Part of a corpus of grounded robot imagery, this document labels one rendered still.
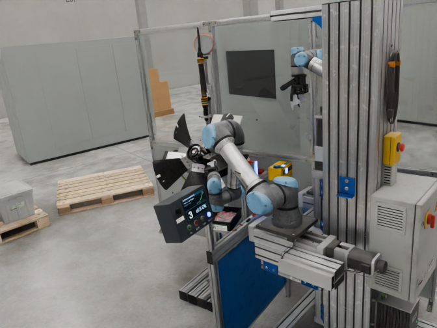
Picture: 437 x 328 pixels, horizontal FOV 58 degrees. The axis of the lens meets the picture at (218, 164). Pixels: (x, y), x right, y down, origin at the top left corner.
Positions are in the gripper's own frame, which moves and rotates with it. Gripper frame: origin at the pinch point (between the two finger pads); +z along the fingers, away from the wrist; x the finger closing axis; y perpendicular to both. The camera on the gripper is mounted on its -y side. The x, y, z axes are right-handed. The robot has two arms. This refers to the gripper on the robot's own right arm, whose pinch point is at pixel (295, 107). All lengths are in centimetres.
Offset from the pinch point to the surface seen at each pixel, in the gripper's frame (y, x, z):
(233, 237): -13, -59, 64
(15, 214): -329, -33, 125
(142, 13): -808, 682, -125
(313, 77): -7.4, 46.2, -11.6
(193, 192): -11, -91, 23
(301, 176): -18, 46, 64
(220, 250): -13, -72, 65
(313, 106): -6.7, 45.0, 8.5
